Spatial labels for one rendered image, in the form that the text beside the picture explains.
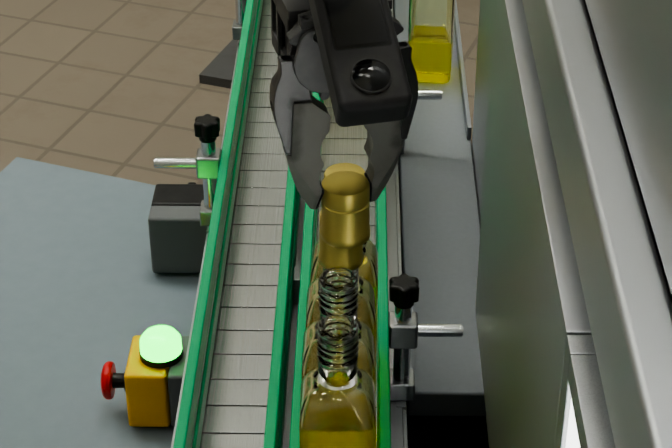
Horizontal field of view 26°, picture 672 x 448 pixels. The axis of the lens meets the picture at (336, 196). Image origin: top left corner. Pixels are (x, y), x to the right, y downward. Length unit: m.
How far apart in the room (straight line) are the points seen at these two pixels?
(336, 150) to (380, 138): 0.76
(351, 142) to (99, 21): 2.42
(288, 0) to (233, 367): 0.54
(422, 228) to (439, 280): 0.10
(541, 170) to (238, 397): 0.58
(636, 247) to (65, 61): 3.31
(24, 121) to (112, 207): 1.77
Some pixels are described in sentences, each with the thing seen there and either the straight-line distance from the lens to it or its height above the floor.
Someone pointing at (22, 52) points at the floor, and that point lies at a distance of 4.00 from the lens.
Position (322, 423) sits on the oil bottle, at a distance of 1.07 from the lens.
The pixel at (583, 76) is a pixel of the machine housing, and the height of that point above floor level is 1.39.
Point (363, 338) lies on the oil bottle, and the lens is 1.12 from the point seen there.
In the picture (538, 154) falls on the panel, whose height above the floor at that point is 1.32.
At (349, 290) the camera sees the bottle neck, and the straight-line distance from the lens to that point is 1.08.
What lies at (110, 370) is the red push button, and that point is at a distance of 1.55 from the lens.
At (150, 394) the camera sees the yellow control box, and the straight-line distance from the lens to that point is 1.52.
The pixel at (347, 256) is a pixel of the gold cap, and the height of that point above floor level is 1.13.
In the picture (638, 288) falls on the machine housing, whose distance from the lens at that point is 0.67.
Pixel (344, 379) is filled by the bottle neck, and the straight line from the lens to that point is 1.06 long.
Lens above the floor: 1.78
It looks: 33 degrees down
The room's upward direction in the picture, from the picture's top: straight up
